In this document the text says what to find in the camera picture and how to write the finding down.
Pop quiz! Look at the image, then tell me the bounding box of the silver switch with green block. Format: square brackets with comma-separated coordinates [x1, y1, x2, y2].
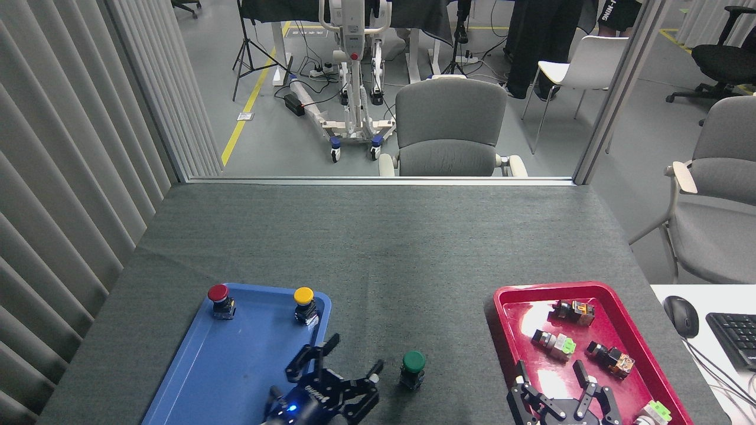
[530, 329, 576, 361]

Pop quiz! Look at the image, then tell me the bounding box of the red plastic tray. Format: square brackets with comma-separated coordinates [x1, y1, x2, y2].
[492, 282, 693, 425]

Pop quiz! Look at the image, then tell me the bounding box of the black keyboard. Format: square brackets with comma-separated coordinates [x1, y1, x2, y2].
[706, 312, 756, 372]

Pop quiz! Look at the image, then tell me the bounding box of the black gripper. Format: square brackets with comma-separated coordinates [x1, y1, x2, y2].
[508, 360, 622, 425]
[263, 334, 384, 425]

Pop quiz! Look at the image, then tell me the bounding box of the black tripod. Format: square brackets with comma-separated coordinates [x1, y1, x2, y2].
[232, 0, 294, 102]

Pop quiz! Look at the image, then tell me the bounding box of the black office chair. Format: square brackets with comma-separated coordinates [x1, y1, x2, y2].
[666, 6, 756, 126]

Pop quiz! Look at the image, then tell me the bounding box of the yellow push button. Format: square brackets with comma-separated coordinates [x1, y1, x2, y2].
[294, 287, 320, 326]

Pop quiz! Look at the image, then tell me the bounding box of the red push button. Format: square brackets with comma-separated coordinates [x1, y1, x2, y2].
[207, 284, 237, 321]

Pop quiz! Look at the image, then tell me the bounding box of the black computer mouse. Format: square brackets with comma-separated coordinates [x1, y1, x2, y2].
[663, 295, 700, 339]

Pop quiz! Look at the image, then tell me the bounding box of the black switch with orange block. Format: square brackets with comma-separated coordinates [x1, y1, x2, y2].
[585, 341, 636, 378]

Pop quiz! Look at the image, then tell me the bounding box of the white plastic chair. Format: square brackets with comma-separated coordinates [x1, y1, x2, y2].
[522, 35, 630, 155]

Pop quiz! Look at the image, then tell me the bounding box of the blue plastic tray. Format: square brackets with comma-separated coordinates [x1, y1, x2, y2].
[141, 283, 332, 425]

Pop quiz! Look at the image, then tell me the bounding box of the black camera stand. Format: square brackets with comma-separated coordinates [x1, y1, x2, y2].
[442, 0, 474, 77]

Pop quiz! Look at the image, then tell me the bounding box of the black and orange switch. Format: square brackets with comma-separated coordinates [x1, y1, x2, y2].
[552, 299, 595, 326]

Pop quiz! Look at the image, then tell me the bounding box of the white desk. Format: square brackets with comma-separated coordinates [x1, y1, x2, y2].
[650, 285, 756, 425]

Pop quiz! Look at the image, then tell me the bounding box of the person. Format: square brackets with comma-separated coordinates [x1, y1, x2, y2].
[595, 0, 642, 38]
[503, 0, 597, 102]

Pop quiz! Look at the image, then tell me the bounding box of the black mouse cable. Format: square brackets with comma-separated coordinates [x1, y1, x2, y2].
[685, 336, 756, 409]

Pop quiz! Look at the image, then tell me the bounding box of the white and green switch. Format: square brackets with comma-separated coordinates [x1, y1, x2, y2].
[635, 400, 672, 425]

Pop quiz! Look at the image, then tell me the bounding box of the silver post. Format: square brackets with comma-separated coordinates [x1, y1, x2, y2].
[573, 0, 677, 186]

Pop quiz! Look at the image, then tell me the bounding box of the grey chair with cream armrests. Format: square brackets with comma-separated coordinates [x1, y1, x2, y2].
[628, 96, 756, 285]
[378, 78, 528, 178]

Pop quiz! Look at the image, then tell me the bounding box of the white stand on wheels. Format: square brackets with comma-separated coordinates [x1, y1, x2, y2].
[289, 0, 397, 163]

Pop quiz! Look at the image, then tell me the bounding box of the green push button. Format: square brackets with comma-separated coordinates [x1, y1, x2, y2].
[399, 350, 427, 391]

